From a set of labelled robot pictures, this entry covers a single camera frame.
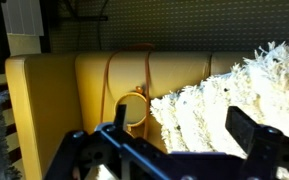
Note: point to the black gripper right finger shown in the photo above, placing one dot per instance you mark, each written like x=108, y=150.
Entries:
x=242, y=129

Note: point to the shaggy cream pillow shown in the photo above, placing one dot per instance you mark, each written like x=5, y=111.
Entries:
x=267, y=93

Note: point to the mustard yellow sofa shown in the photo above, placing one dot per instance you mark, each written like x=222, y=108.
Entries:
x=44, y=110

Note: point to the white ribbed panel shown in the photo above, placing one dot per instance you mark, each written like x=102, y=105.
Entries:
x=22, y=16

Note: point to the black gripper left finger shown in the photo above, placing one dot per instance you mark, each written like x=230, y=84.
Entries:
x=120, y=116

